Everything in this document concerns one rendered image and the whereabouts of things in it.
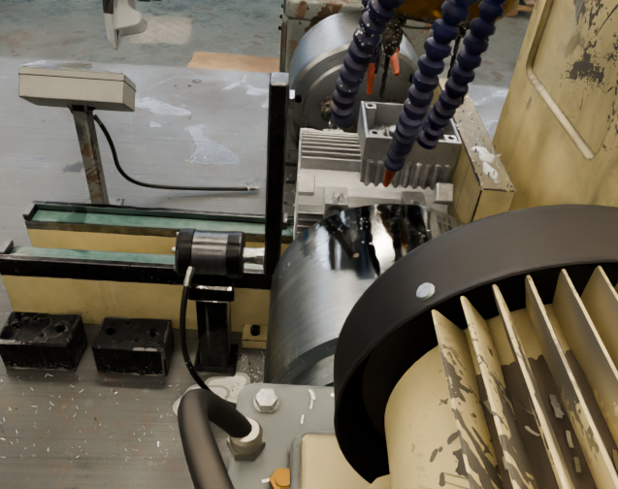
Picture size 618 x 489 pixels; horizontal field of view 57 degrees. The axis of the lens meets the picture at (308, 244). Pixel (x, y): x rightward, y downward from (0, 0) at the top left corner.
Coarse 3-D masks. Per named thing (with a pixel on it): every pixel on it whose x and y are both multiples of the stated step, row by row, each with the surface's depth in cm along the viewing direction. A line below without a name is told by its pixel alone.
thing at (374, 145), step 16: (368, 112) 77; (384, 112) 78; (400, 112) 78; (368, 128) 78; (384, 128) 78; (448, 128) 76; (368, 144) 71; (384, 144) 71; (416, 144) 71; (448, 144) 71; (368, 160) 72; (416, 160) 72; (432, 160) 72; (448, 160) 72; (368, 176) 73; (400, 176) 74; (416, 176) 73; (432, 176) 74; (448, 176) 74
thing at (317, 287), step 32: (320, 224) 57; (352, 224) 54; (384, 224) 53; (416, 224) 53; (448, 224) 55; (288, 256) 58; (320, 256) 53; (352, 256) 51; (384, 256) 50; (288, 288) 54; (320, 288) 50; (352, 288) 48; (288, 320) 51; (320, 320) 47; (288, 352) 48; (320, 352) 45; (320, 384) 44
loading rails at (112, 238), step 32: (32, 224) 89; (64, 224) 89; (96, 224) 89; (128, 224) 90; (160, 224) 90; (192, 224) 91; (224, 224) 91; (256, 224) 92; (288, 224) 93; (0, 256) 80; (32, 256) 81; (64, 256) 83; (96, 256) 83; (128, 256) 84; (160, 256) 84; (32, 288) 84; (64, 288) 84; (96, 288) 84; (128, 288) 84; (160, 288) 84; (256, 288) 83; (96, 320) 88; (192, 320) 88; (256, 320) 88
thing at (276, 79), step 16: (272, 80) 56; (288, 80) 56; (272, 96) 56; (288, 96) 56; (272, 112) 57; (272, 128) 58; (272, 144) 59; (272, 160) 61; (272, 176) 62; (272, 192) 63; (272, 208) 65; (272, 224) 66; (272, 240) 68; (272, 256) 69; (272, 272) 71
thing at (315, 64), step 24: (336, 24) 98; (312, 48) 95; (336, 48) 90; (408, 48) 96; (312, 72) 92; (336, 72) 91; (408, 72) 92; (312, 96) 94; (360, 96) 94; (384, 96) 94; (288, 120) 97; (312, 120) 97
